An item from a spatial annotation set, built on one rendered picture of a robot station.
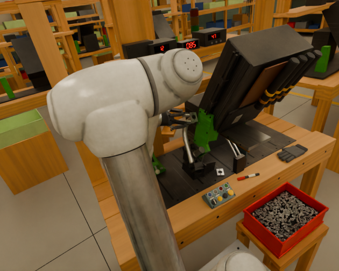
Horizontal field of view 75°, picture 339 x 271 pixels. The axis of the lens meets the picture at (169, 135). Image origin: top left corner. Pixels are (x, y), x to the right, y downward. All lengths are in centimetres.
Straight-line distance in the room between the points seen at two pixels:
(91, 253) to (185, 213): 130
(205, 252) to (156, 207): 160
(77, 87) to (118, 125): 10
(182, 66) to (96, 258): 199
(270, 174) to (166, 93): 103
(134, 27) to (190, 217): 99
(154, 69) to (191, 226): 84
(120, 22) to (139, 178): 91
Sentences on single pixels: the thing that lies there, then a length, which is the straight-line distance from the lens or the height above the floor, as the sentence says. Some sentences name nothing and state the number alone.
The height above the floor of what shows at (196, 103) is 124.
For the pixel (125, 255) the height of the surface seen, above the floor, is 90.
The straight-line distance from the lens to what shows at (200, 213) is 115.
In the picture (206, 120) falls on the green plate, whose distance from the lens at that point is 118.
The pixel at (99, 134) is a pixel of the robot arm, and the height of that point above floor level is 161.
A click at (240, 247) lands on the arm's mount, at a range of 104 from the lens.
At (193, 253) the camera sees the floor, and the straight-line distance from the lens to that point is 207.
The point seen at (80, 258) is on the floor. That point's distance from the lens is 230.
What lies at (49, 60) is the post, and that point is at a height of 162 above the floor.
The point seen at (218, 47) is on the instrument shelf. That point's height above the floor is 153.
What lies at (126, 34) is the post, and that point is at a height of 167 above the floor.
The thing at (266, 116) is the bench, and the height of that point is 88.
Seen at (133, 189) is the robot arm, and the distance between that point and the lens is 46.
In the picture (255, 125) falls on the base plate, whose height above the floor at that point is 90.
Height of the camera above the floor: 181
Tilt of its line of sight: 32 degrees down
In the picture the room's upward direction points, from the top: 8 degrees counter-clockwise
